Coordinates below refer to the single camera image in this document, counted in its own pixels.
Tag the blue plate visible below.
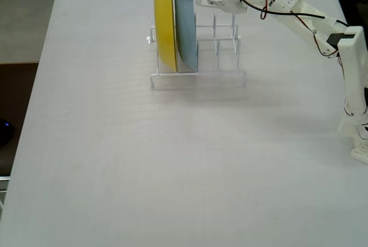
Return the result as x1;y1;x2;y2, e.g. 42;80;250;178
174;0;199;73

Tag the white wire dish rack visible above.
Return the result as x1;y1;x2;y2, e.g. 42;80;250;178
145;11;248;89

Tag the black computer mouse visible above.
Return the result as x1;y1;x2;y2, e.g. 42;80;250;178
0;117;16;146

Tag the silver metal bar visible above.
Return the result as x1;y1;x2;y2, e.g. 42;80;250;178
0;175;11;193

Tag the dark brown side table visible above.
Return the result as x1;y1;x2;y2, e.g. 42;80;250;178
0;62;40;177

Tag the yellow plate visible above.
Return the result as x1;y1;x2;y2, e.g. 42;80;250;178
154;0;178;73

